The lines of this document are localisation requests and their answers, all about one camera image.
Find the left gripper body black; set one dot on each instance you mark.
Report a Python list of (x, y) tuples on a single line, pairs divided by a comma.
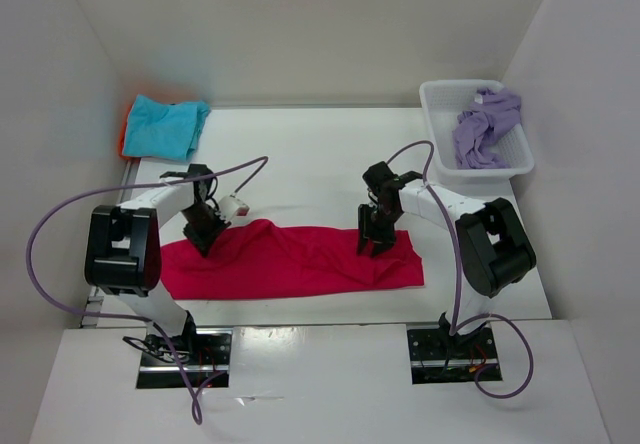
[(203, 211)]

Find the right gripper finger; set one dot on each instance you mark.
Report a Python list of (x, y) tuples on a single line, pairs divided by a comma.
[(382, 246), (363, 221)]

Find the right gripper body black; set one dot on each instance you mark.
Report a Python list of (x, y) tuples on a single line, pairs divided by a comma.
[(383, 221)]

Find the magenta t shirt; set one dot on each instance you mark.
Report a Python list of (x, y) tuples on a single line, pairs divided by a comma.
[(264, 261)]

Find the cyan t shirt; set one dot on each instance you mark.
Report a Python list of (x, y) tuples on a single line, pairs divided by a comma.
[(165, 131)]

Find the orange t shirt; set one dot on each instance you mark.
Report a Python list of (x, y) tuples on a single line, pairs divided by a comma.
[(122, 135)]

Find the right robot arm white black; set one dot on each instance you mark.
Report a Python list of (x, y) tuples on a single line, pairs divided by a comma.
[(491, 247)]

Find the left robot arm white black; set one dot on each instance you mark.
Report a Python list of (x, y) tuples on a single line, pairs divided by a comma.
[(124, 259)]

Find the white plastic basket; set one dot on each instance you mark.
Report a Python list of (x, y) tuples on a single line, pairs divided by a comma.
[(442, 101)]

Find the lavender t shirt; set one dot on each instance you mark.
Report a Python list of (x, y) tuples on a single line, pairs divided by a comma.
[(490, 117)]

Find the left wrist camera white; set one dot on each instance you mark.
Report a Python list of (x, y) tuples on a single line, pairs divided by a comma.
[(231, 206)]

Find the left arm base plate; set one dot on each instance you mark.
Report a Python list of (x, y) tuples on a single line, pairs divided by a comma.
[(206, 360)]

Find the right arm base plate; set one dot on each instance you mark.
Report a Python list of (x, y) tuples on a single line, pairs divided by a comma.
[(436, 358)]

